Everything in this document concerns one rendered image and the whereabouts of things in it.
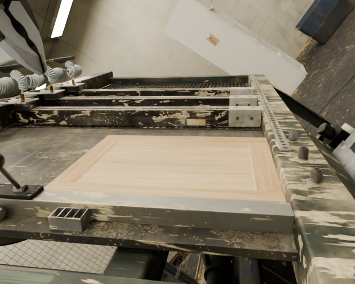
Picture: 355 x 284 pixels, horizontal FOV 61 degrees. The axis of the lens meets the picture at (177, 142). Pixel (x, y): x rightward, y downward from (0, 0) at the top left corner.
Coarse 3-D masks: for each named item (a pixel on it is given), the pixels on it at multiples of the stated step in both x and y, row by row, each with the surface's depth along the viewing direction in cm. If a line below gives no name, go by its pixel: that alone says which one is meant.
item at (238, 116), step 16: (16, 80) 134; (16, 112) 137; (32, 112) 136; (48, 112) 134; (64, 112) 133; (80, 112) 132; (96, 112) 130; (112, 112) 129; (128, 112) 128; (144, 112) 127; (160, 112) 125; (176, 112) 124; (192, 112) 123; (208, 112) 122; (224, 112) 121; (240, 112) 120; (256, 112) 118
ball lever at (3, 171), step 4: (0, 156) 59; (0, 160) 58; (4, 160) 59; (0, 164) 58; (4, 164) 60; (0, 168) 59; (4, 168) 61; (4, 172) 61; (8, 176) 63; (8, 180) 63; (12, 180) 64; (12, 184) 65; (16, 184) 65; (16, 188) 66; (20, 188) 66; (24, 188) 66
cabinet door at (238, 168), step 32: (96, 160) 90; (128, 160) 89; (160, 160) 88; (192, 160) 88; (224, 160) 87; (256, 160) 85; (128, 192) 70; (160, 192) 70; (192, 192) 69; (224, 192) 68; (256, 192) 68
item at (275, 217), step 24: (48, 192) 67; (72, 192) 67; (96, 192) 66; (96, 216) 63; (120, 216) 62; (144, 216) 61; (168, 216) 60; (192, 216) 59; (216, 216) 58; (240, 216) 57; (264, 216) 56; (288, 216) 55
